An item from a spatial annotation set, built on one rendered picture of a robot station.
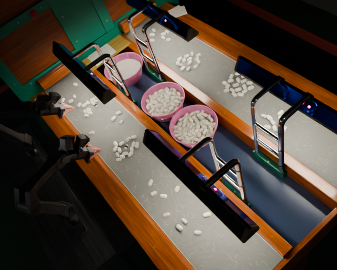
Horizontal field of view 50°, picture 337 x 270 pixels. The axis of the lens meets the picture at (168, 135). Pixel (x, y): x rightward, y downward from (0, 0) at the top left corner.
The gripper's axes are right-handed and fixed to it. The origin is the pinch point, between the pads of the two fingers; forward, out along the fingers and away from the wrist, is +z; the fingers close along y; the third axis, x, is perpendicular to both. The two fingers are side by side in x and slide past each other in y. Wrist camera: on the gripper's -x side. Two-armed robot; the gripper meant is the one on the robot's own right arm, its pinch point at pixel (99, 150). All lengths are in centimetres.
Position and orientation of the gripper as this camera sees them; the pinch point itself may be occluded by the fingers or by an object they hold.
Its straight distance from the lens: 193.8
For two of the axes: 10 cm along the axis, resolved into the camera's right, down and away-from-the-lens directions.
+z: 7.4, -1.1, 6.6
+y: -6.0, -5.4, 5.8
